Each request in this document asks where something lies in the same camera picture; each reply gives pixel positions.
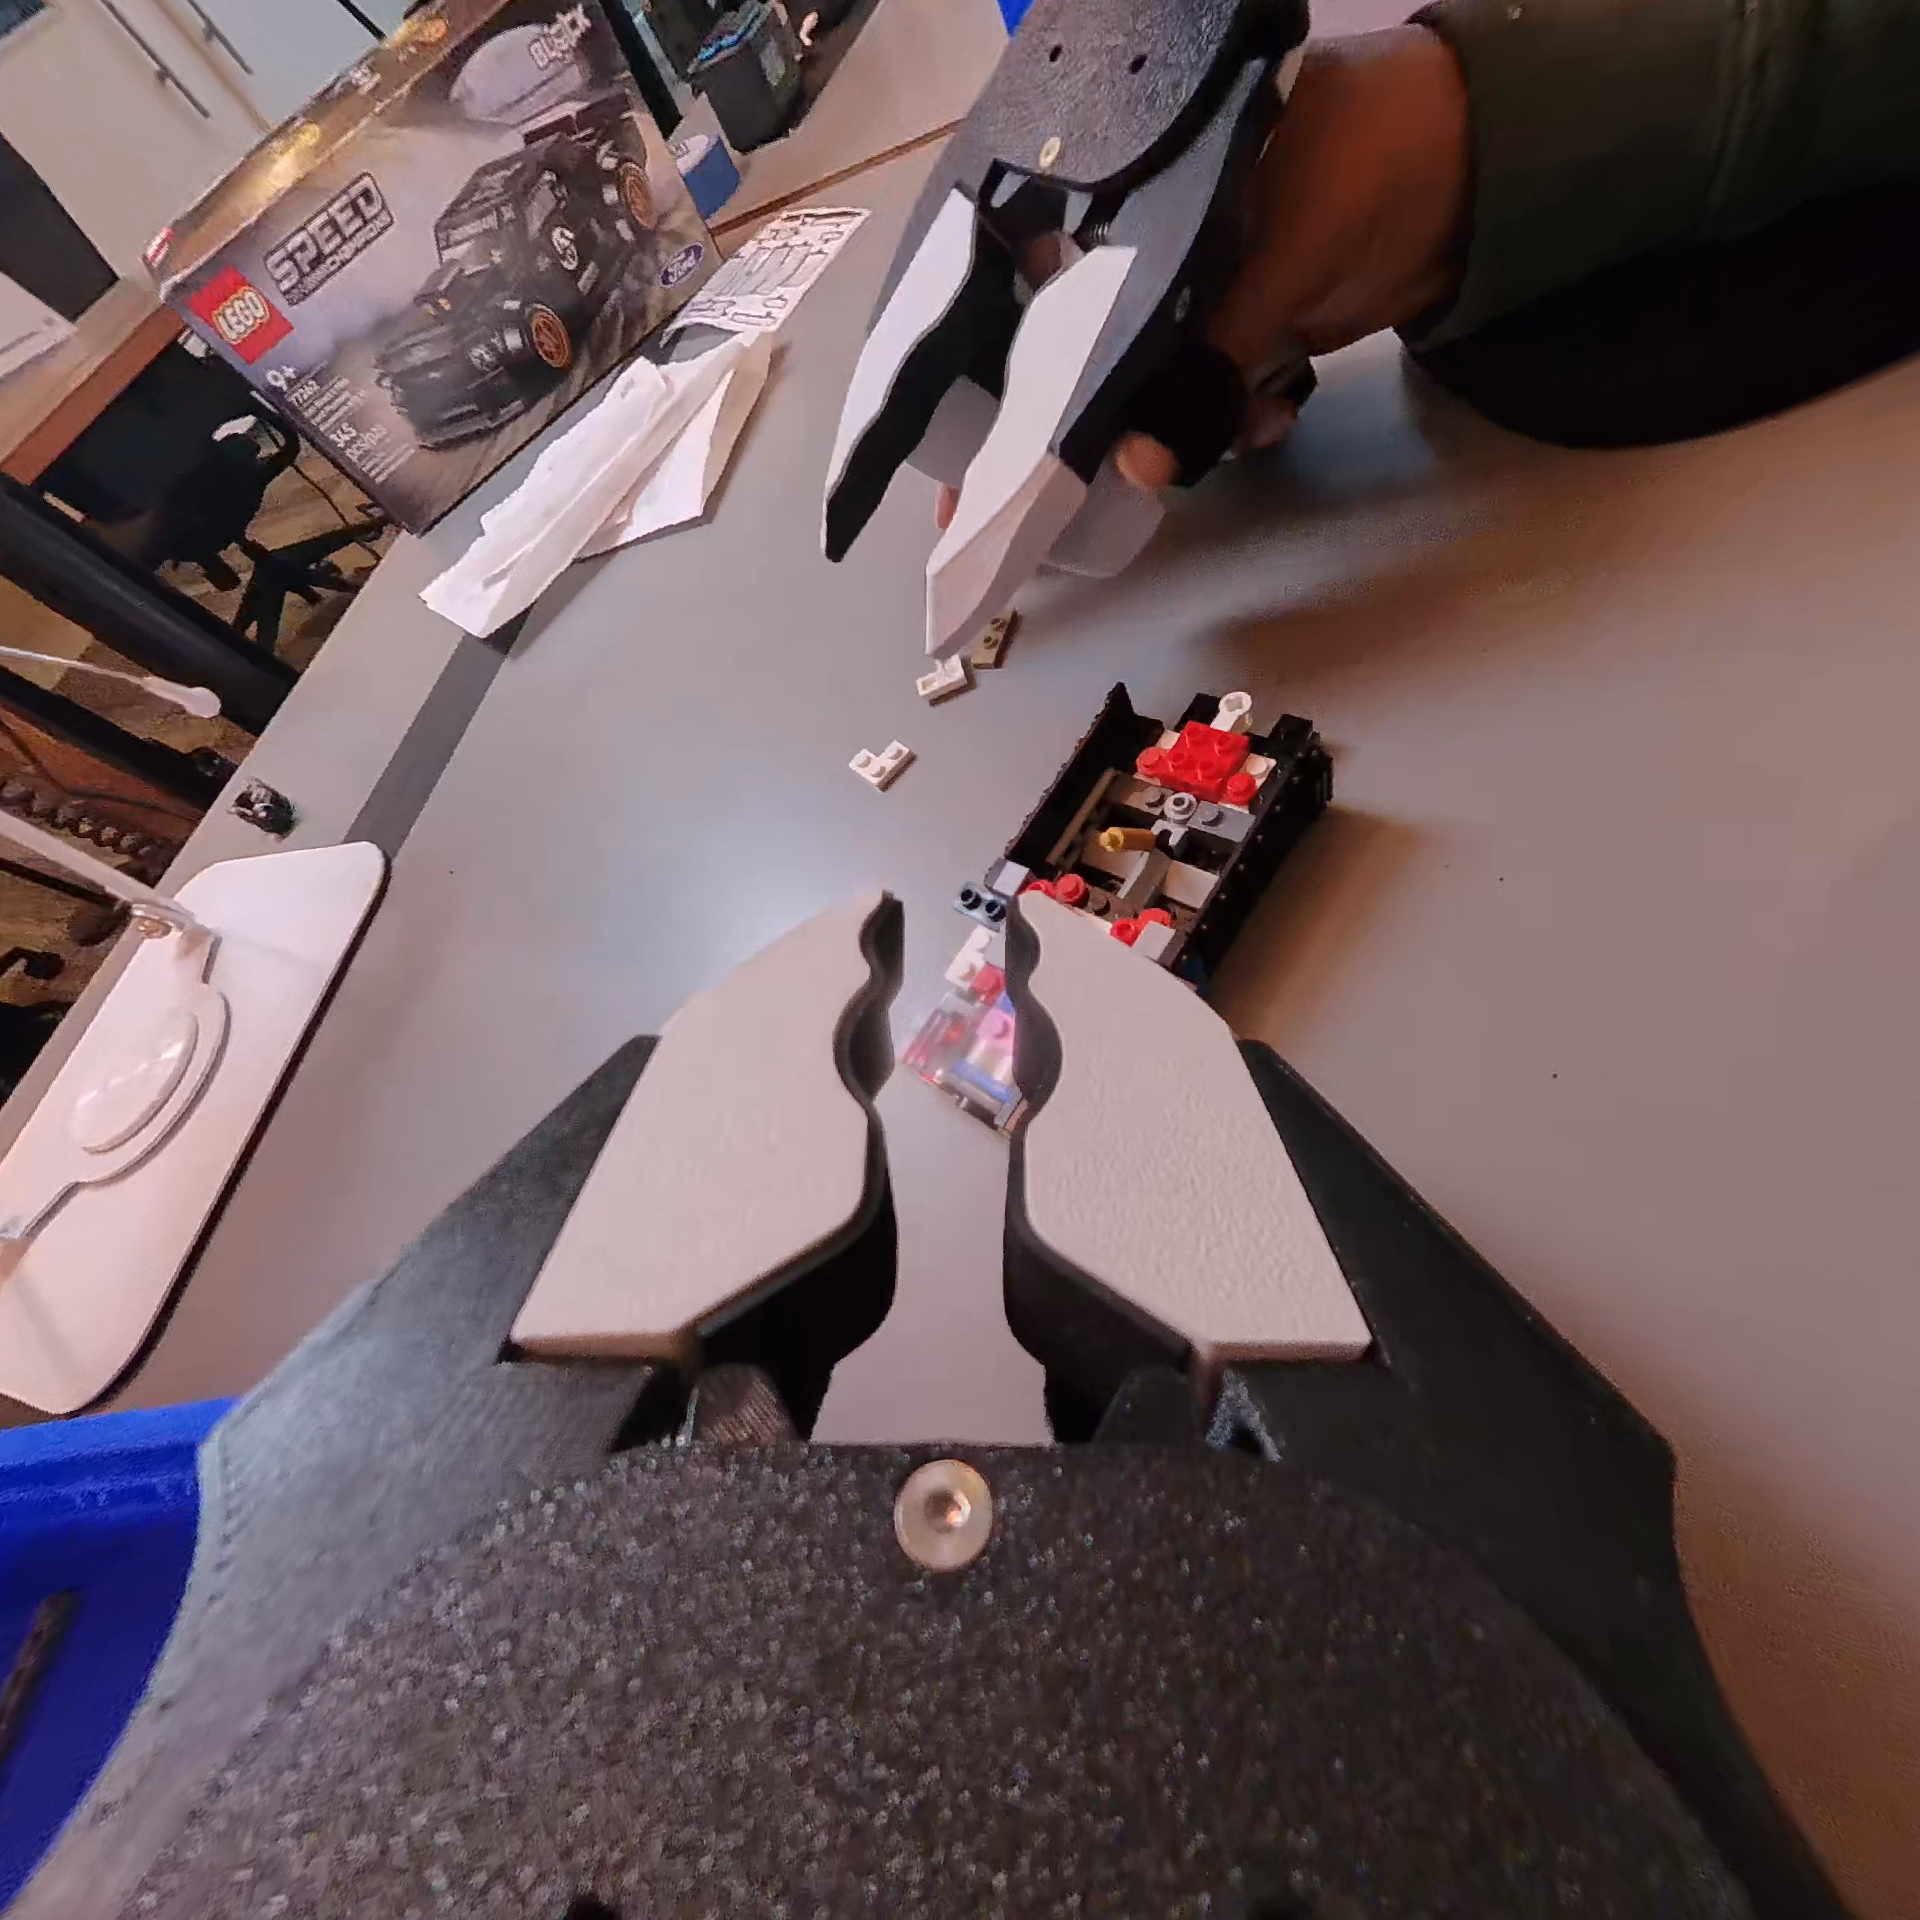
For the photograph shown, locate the white book stand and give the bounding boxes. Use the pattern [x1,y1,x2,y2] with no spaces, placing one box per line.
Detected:
[0,839,395,1422]

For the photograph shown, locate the small black box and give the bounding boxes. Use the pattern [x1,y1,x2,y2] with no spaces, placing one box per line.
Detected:
[684,0,809,153]

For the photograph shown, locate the white paper bags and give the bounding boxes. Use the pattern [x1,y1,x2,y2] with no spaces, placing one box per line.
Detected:
[417,325,781,639]

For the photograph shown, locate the partly built lego car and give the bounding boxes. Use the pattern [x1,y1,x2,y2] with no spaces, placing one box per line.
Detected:
[891,685,1338,1141]

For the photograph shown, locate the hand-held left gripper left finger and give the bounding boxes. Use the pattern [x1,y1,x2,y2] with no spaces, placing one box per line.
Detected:
[511,887,902,1418]

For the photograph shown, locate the blue plastic bin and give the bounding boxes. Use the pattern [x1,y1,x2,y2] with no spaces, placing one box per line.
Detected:
[0,1394,247,1898]

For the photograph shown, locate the blue bin with white label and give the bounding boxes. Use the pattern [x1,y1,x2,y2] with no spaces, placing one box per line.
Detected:
[674,103,749,229]

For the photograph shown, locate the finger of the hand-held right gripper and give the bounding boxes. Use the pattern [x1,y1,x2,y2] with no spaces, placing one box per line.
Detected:
[921,242,1168,661]
[821,186,996,569]

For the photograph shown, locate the person's right hand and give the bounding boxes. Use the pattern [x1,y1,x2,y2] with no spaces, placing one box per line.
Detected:
[1110,27,1481,502]

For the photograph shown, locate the white cord with plug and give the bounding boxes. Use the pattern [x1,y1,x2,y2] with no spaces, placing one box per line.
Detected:
[0,638,230,726]

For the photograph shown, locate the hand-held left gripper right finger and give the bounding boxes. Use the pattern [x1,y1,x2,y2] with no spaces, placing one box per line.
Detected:
[1007,894,1377,1423]

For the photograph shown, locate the person's right forearm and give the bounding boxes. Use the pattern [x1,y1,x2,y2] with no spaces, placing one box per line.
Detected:
[1398,0,1920,454]

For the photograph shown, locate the lego set box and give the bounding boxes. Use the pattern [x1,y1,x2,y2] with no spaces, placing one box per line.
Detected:
[142,0,725,538]

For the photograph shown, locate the printed white sheet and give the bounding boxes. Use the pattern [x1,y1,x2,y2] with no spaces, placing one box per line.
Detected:
[662,204,875,340]

